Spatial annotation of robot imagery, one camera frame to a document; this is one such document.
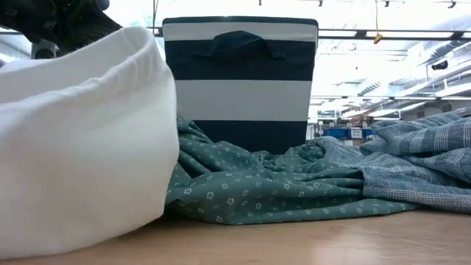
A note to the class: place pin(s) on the white garment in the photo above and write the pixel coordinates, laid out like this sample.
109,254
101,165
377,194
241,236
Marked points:
73,147

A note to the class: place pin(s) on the green floral cloth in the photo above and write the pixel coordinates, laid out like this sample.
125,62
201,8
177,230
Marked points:
257,191

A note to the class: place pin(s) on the blue plaid cloth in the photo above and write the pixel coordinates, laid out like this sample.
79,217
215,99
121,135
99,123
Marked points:
423,165

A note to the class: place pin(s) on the grey speaker box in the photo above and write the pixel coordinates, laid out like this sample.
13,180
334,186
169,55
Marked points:
44,49

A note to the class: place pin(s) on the navy white striped fabric bin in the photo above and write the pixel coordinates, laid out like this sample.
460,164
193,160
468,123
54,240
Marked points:
239,99

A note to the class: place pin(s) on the blue storage bins with label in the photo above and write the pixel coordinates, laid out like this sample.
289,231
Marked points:
335,132

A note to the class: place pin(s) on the black hanging camera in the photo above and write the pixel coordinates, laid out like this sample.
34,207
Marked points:
439,65

